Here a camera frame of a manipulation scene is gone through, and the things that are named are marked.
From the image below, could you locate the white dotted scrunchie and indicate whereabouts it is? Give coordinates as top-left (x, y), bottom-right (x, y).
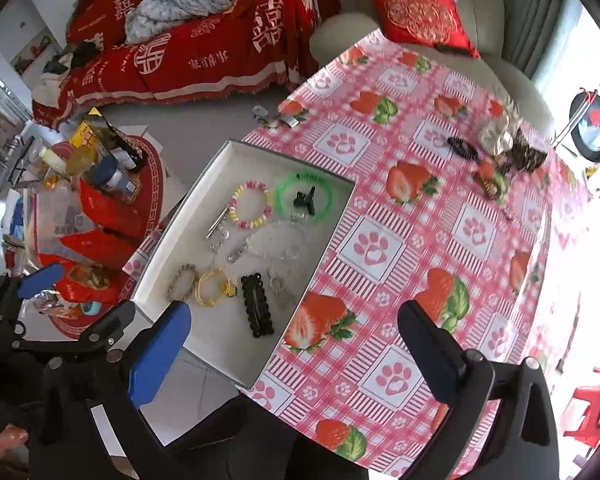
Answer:
top-left (478, 112), bottom-right (521, 157)

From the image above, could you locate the clear crystal bead bracelet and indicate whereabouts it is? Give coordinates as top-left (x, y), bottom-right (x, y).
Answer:
top-left (226, 216), bottom-right (311, 265)

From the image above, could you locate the pink yellow bead bracelet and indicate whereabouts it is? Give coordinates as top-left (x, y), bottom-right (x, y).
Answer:
top-left (227, 180), bottom-right (274, 230)

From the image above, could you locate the grey crumpled blanket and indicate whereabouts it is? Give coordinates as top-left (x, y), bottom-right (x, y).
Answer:
top-left (124, 0), bottom-right (236, 44)

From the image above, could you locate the small black claw clip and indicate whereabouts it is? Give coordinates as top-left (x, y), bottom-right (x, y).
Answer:
top-left (294, 186), bottom-right (315, 217)

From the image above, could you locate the black rectangular hair clip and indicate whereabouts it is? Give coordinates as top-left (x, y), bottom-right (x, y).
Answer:
top-left (240, 273), bottom-right (274, 338)

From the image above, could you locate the red bed cover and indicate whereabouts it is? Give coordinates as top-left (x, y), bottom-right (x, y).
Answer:
top-left (32, 0), bottom-right (341, 129)

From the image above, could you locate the white tray box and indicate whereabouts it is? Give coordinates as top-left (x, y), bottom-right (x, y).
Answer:
top-left (132, 140), bottom-right (354, 388)

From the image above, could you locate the black spiral hair tie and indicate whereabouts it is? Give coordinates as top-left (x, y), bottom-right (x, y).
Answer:
top-left (446, 136), bottom-right (481, 162)

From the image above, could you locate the leopard print scrunchie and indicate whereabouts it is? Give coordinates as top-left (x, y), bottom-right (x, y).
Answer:
top-left (508, 129), bottom-right (547, 174)

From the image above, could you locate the braided rope bracelet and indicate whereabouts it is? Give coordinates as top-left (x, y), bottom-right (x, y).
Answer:
top-left (165, 263), bottom-right (200, 304)

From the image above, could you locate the silver metal clip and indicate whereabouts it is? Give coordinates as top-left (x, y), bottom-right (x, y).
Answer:
top-left (204, 205), bottom-right (228, 240)

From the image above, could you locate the left tablecloth clamp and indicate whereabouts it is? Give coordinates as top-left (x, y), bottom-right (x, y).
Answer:
top-left (252, 105), bottom-right (300, 130)

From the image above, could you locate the silver keychain charm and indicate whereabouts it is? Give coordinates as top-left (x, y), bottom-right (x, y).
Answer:
top-left (209, 226), bottom-right (230, 254)

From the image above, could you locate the red embroidered cushion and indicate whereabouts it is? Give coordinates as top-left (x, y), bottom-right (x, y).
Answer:
top-left (372, 0), bottom-right (480, 58)

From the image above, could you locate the red mop handle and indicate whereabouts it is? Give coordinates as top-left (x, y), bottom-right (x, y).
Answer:
top-left (550, 88), bottom-right (598, 148)

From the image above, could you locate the beige armchair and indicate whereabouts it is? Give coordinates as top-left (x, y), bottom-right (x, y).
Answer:
top-left (310, 0), bottom-right (555, 138)

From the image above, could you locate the beige rabbit hair clip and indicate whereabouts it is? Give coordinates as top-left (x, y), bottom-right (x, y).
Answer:
top-left (268, 268), bottom-right (296, 310)

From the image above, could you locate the yellow hair tie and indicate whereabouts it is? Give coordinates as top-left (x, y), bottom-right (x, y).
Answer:
top-left (194, 266), bottom-right (238, 307)

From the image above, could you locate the pink strawberry tablecloth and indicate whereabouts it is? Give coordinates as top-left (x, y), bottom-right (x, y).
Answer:
top-left (122, 28), bottom-right (594, 478)

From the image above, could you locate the left hand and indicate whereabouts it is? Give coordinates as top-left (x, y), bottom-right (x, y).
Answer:
top-left (0, 424), bottom-right (29, 458)

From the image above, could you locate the red plastic stool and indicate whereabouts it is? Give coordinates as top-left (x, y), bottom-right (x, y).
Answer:
top-left (562, 368), bottom-right (600, 448)

